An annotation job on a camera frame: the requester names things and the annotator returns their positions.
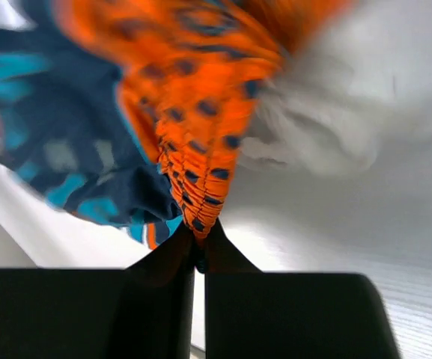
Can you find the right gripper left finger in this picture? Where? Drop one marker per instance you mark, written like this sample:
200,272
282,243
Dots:
143,311

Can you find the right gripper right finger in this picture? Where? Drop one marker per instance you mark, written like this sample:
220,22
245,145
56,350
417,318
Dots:
250,313

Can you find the colourful patterned shorts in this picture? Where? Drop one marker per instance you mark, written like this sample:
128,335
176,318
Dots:
131,114

